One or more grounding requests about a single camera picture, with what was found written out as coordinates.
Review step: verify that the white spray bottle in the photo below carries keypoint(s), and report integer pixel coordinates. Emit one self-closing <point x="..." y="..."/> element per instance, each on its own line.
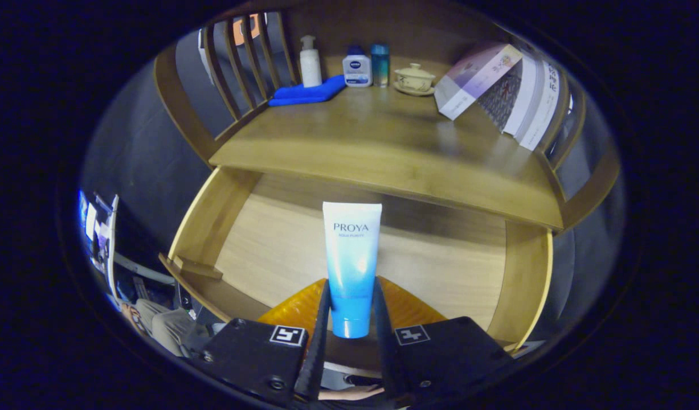
<point x="310" y="65"/>

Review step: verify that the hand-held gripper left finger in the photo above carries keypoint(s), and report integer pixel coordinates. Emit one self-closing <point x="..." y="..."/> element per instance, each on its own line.
<point x="321" y="341"/>

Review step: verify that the beige lidded teacup with saucer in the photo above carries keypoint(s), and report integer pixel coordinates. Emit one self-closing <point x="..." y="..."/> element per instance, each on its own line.
<point x="414" y="80"/>

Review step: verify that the wooden countertop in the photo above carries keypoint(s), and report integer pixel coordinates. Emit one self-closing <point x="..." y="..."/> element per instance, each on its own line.
<point x="383" y="142"/>

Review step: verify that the white lotion bottle blue cap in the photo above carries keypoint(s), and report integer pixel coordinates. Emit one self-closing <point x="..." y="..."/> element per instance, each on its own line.
<point x="357" y="71"/>

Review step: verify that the blue folded cloth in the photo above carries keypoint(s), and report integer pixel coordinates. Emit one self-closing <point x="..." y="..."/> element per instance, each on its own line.
<point x="306" y="93"/>

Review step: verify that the person's leg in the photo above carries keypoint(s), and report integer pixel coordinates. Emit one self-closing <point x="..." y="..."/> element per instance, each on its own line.
<point x="167" y="327"/>

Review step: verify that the wooden cabinet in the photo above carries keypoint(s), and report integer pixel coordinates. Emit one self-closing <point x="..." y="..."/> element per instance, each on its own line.
<point x="178" y="97"/>

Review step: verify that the white frame equipment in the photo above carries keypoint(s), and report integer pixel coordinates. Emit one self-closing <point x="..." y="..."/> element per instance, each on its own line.
<point x="111" y="245"/>

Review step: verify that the thin white book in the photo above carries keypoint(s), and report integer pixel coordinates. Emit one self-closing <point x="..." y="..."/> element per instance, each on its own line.
<point x="528" y="97"/>

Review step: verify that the blue white cream tube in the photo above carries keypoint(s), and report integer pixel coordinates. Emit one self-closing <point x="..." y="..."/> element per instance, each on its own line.
<point x="352" y="256"/>

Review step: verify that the thick white book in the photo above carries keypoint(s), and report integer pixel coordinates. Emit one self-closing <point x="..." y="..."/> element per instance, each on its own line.
<point x="546" y="111"/>

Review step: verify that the dark patterned book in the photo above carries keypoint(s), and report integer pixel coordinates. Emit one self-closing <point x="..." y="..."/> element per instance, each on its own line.
<point x="503" y="99"/>

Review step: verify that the wooden drawer with black knob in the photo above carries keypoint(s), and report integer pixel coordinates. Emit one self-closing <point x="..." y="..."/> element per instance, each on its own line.
<point x="440" y="267"/>

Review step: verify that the purple white book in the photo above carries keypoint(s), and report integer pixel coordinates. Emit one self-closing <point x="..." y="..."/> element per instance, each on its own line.
<point x="474" y="80"/>

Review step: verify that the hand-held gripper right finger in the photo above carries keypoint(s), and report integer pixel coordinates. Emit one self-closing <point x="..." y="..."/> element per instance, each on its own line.
<point x="383" y="347"/>

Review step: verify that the teal bottle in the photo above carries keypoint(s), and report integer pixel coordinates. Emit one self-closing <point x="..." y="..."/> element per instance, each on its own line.
<point x="380" y="65"/>

